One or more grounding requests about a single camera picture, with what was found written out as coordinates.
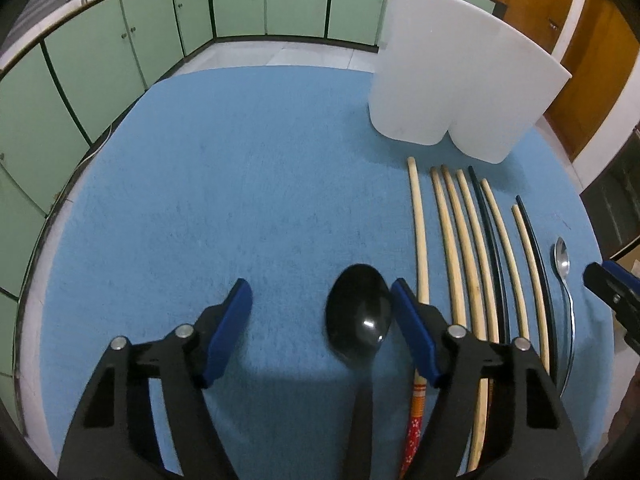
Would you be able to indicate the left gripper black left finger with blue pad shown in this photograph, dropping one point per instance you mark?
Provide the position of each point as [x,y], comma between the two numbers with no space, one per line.
[112,434]

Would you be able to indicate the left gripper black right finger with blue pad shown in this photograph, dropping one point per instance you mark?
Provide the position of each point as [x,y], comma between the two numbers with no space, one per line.
[528,433]

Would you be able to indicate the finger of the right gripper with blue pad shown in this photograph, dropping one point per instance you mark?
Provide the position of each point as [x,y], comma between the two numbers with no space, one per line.
[619,289]

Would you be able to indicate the plain bamboo chopstick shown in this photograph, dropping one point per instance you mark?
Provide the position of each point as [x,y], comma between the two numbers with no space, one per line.
[460,308]
[475,294]

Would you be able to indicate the metal spoon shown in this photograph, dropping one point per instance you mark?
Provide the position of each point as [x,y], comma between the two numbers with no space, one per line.
[561,261]

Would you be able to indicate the red patterned bamboo chopstick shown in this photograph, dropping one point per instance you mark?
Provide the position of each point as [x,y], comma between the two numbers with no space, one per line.
[418,397]

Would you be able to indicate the red end bamboo chopstick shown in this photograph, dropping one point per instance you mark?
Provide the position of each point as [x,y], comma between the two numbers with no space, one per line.
[517,289]
[490,302]

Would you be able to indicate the black chopstick silver band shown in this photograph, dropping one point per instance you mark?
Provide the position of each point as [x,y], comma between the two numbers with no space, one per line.
[544,290]
[494,261]

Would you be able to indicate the black plastic spoon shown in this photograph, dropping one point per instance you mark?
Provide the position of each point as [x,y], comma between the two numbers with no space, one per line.
[357,320]

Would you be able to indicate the green lower kitchen cabinets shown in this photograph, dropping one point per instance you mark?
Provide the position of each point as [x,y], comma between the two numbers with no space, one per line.
[69,83]

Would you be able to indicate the black glass cabinet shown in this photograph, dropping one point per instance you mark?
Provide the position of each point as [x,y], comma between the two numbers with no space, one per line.
[612,201]

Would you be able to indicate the orange red end chopstick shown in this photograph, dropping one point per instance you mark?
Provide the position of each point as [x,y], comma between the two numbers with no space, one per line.
[542,324]

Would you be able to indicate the white double utensil holder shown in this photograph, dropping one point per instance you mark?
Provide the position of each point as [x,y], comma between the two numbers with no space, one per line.
[448,68]

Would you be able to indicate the blue table mat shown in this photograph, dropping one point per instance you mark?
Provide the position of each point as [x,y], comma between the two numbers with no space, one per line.
[272,174]

